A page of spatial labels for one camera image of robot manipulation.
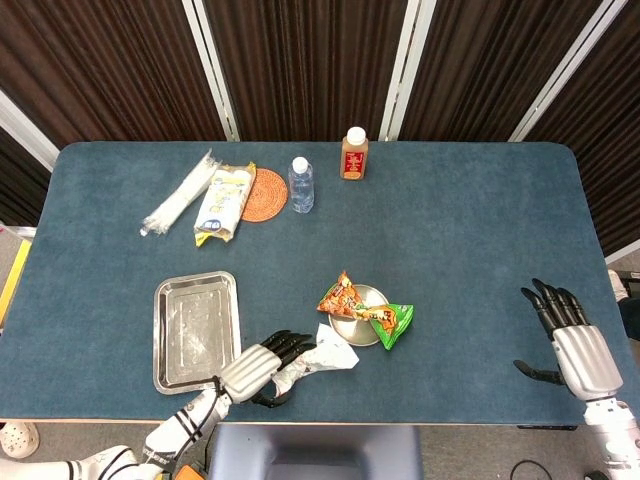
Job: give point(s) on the clear water bottle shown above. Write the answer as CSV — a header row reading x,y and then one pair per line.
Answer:
x,y
301,190

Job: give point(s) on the yellow white package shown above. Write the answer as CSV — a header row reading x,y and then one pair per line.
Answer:
x,y
222,205

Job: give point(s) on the bundle of wrapped straws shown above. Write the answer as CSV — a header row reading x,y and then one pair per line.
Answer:
x,y
180,200

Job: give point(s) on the yellow flat object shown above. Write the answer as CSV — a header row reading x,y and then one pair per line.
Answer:
x,y
15,280

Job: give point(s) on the round woven rattan coaster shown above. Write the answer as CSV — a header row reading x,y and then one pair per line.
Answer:
x,y
265,195

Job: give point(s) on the green orange snack bag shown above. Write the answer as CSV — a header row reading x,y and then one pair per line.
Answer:
x,y
345,305

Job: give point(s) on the white clog shoe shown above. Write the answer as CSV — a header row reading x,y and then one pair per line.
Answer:
x,y
17,440

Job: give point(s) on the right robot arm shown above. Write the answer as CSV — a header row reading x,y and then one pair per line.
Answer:
x,y
615,435

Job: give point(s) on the rectangular steel tray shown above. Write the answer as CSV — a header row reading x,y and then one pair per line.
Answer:
x,y
195,330

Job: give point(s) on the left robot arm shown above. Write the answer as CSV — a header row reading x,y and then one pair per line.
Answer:
x,y
175,430

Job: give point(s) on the brown pleated screen panel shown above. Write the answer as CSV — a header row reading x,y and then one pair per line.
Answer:
x,y
15,175
615,150
310,65
100,60
490,65

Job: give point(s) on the juice bottle red label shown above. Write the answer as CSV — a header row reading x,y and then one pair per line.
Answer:
x,y
355,160

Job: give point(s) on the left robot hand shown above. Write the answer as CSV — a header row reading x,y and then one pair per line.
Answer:
x,y
247,372

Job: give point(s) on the orange object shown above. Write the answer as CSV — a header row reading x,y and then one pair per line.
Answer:
x,y
192,474

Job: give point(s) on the round steel plate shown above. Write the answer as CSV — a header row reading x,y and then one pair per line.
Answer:
x,y
355,332

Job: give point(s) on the white snack bag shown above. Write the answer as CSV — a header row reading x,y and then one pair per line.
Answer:
x,y
330,357

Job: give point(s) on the grey blue robot torso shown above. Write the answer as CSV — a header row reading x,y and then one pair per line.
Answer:
x,y
315,455

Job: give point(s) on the blue felt table mat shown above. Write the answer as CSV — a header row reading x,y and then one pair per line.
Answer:
x,y
450,250

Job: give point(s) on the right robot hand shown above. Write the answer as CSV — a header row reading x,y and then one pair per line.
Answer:
x,y
585,360

